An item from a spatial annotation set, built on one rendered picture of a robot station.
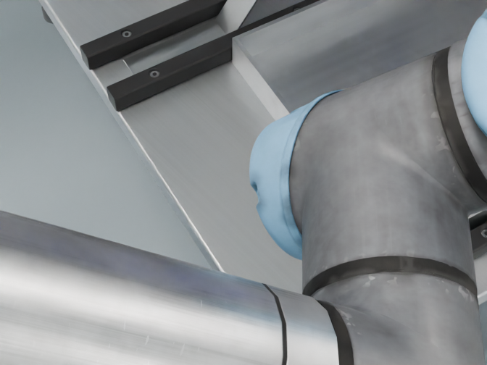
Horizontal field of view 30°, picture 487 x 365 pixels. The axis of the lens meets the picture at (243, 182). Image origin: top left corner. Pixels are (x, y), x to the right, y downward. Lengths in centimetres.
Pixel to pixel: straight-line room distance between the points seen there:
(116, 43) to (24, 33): 127
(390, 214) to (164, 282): 12
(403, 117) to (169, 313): 15
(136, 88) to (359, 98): 43
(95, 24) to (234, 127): 18
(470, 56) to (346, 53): 51
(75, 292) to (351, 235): 14
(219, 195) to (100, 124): 117
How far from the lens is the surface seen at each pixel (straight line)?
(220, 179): 79
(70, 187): 185
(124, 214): 180
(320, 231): 39
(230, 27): 88
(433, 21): 92
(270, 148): 43
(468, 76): 37
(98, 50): 86
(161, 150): 81
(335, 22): 90
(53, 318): 28
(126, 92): 82
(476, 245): 76
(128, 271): 30
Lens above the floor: 154
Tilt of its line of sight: 57 degrees down
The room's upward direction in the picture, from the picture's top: 1 degrees clockwise
